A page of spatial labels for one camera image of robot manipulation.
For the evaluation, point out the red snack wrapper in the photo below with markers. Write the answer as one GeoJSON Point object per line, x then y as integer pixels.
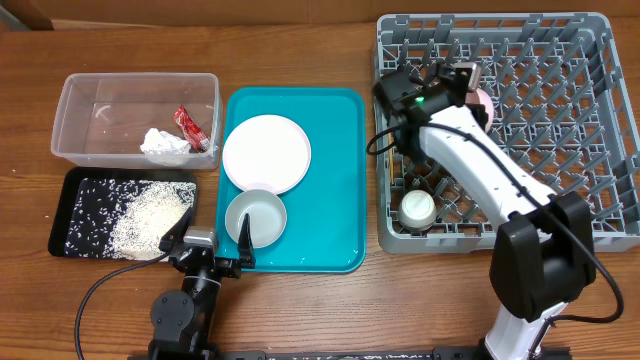
{"type": "Point", "coordinates": [193, 134]}

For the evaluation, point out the white rice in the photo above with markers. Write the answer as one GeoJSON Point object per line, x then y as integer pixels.
{"type": "Point", "coordinates": [125, 219]}

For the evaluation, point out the large white plate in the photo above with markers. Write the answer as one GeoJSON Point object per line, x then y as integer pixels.
{"type": "Point", "coordinates": [267, 152]}

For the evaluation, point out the white tissue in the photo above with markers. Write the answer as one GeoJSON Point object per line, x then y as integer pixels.
{"type": "Point", "coordinates": [158, 142]}

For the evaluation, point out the grey bowl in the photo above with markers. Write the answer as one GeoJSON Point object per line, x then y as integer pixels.
{"type": "Point", "coordinates": [267, 215]}

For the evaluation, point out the teal serving tray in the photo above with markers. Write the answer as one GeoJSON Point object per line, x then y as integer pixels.
{"type": "Point", "coordinates": [326, 228]}

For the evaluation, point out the black plastic tray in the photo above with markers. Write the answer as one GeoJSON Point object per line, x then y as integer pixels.
{"type": "Point", "coordinates": [71, 186]}

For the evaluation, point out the wooden chopstick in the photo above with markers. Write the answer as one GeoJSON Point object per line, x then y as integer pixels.
{"type": "Point", "coordinates": [391, 154]}

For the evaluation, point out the white cup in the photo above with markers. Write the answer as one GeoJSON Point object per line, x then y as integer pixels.
{"type": "Point", "coordinates": [417, 211]}

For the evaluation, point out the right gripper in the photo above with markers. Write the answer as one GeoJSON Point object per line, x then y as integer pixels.
{"type": "Point", "coordinates": [451, 93]}

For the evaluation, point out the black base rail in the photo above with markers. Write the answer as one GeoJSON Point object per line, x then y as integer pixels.
{"type": "Point", "coordinates": [439, 353]}

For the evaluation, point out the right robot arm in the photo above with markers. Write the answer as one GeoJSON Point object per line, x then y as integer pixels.
{"type": "Point", "coordinates": [543, 255]}

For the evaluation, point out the grey dish rack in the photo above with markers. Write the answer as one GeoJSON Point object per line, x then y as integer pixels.
{"type": "Point", "coordinates": [562, 110]}

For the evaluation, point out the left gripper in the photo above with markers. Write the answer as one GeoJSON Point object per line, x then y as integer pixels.
{"type": "Point", "coordinates": [245, 248]}

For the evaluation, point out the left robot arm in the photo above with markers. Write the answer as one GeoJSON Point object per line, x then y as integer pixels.
{"type": "Point", "coordinates": [182, 318]}

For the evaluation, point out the clear plastic bin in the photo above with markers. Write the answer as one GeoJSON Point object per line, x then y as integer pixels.
{"type": "Point", "coordinates": [102, 118]}

